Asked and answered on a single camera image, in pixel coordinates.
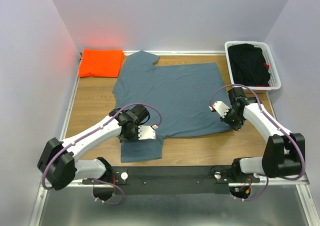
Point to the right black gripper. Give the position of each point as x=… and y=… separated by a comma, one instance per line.
x=236, y=126

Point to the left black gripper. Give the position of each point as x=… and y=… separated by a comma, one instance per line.
x=122, y=137

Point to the blue-grey t-shirt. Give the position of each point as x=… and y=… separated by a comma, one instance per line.
x=180, y=93

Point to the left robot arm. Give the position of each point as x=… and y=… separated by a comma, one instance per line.
x=61, y=160

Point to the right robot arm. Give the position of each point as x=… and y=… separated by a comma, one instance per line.
x=284, y=153

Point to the black t-shirt in basket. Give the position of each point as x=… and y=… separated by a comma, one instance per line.
x=244, y=61

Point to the white laundry basket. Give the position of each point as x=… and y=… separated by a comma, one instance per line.
x=274, y=82

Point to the red garment in basket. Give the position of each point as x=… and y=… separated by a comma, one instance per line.
x=263, y=76

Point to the folded orange t-shirt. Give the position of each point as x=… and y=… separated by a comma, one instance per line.
x=101, y=63

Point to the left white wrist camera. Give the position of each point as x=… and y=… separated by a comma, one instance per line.
x=147, y=132

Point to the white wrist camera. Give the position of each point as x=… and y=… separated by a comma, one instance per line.
x=147, y=132
x=219, y=107

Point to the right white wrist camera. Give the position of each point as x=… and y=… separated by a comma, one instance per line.
x=219, y=107

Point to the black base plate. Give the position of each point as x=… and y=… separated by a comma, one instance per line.
x=171, y=180

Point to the aluminium rail frame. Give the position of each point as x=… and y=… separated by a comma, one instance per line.
x=270, y=202

